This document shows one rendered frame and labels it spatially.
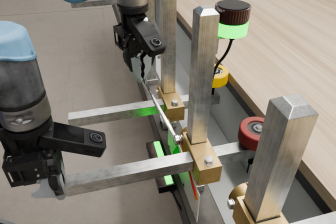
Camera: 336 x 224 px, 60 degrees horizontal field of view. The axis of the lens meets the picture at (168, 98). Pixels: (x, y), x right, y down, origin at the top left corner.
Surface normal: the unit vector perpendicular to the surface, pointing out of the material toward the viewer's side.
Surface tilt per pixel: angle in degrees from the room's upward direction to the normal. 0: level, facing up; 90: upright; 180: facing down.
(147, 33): 28
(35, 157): 1
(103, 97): 0
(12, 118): 90
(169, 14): 90
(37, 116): 91
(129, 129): 0
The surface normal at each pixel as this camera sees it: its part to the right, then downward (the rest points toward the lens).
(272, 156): -0.97, 0.15
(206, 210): 0.00, -0.81
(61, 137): 0.46, -0.77
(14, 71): 0.68, 0.41
